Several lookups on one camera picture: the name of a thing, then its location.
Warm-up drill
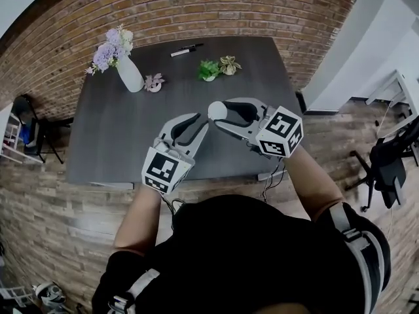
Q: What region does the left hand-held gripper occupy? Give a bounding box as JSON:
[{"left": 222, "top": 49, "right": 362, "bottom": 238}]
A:
[{"left": 141, "top": 112, "right": 210, "bottom": 195}]

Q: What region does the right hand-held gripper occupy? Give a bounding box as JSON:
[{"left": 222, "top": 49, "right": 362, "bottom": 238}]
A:
[{"left": 211, "top": 97, "right": 304, "bottom": 159}]

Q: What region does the small white round object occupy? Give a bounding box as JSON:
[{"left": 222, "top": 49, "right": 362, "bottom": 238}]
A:
[{"left": 208, "top": 101, "right": 227, "bottom": 121}]

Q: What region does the person's right forearm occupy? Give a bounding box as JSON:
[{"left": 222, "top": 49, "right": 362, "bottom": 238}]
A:
[{"left": 283, "top": 147, "right": 344, "bottom": 222}]

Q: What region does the person's left forearm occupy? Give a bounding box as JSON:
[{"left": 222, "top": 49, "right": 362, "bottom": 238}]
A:
[{"left": 113, "top": 186, "right": 163, "bottom": 255}]

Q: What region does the small variegated potted plant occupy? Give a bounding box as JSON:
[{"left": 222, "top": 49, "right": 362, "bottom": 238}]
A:
[{"left": 218, "top": 55, "right": 242, "bottom": 77}]

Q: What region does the small pink potted plant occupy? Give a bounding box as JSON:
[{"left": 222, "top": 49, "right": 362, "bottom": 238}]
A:
[{"left": 143, "top": 73, "right": 166, "bottom": 93}]

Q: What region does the small green potted plant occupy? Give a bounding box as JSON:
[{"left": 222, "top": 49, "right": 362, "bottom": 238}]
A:
[{"left": 198, "top": 59, "right": 221, "bottom": 82}]

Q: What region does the white table leg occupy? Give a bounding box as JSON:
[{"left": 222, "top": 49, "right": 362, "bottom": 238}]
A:
[
  {"left": 88, "top": 181, "right": 135, "bottom": 190},
  {"left": 257, "top": 169, "right": 286, "bottom": 181}
]

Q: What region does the white ceramic vase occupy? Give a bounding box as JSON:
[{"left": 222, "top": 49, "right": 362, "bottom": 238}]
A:
[{"left": 116, "top": 53, "right": 145, "bottom": 94}]

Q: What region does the black and white marker pen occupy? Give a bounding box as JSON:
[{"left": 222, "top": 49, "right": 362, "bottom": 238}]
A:
[{"left": 170, "top": 43, "right": 204, "bottom": 58}]

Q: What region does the purple flower bouquet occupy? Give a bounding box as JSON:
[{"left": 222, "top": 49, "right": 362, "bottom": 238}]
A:
[{"left": 84, "top": 24, "right": 134, "bottom": 77}]

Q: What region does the black folding chair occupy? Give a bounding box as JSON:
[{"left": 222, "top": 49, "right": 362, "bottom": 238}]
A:
[{"left": 12, "top": 93, "right": 75, "bottom": 165}]

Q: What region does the person's black shirt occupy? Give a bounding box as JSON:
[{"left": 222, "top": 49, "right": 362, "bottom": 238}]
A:
[{"left": 91, "top": 194, "right": 392, "bottom": 314}]

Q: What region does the black office chair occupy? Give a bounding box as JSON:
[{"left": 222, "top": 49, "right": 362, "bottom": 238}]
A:
[{"left": 345, "top": 119, "right": 419, "bottom": 213}]

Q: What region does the white desk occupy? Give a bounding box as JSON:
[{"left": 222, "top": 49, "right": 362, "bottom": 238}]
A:
[{"left": 365, "top": 69, "right": 419, "bottom": 133}]

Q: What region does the blue item on chair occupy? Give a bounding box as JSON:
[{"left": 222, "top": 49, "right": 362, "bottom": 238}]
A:
[{"left": 19, "top": 119, "right": 37, "bottom": 147}]

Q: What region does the white side table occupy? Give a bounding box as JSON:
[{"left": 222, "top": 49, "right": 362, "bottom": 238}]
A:
[{"left": 0, "top": 101, "right": 24, "bottom": 163}]

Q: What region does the grey and white shoe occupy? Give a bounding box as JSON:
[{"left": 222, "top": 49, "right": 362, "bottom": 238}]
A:
[{"left": 32, "top": 281, "right": 68, "bottom": 314}]

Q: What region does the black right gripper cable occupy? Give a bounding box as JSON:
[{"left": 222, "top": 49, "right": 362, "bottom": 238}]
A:
[{"left": 261, "top": 161, "right": 287, "bottom": 203}]

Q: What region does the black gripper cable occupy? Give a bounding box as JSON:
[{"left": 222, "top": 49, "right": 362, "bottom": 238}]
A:
[
  {"left": 261, "top": 161, "right": 287, "bottom": 203},
  {"left": 162, "top": 196, "right": 188, "bottom": 216}
]

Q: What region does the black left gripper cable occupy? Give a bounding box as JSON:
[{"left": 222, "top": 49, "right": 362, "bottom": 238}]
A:
[{"left": 162, "top": 196, "right": 188, "bottom": 216}]

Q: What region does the grey arm strap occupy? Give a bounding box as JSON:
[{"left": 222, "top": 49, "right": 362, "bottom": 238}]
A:
[{"left": 329, "top": 203, "right": 386, "bottom": 314}]

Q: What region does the grey shoulder strap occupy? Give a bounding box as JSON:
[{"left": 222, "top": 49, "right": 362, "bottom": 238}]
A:
[{"left": 107, "top": 268, "right": 161, "bottom": 314}]

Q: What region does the white wire rack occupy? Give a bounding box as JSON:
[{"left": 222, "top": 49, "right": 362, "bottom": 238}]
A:
[{"left": 0, "top": 285, "right": 34, "bottom": 309}]

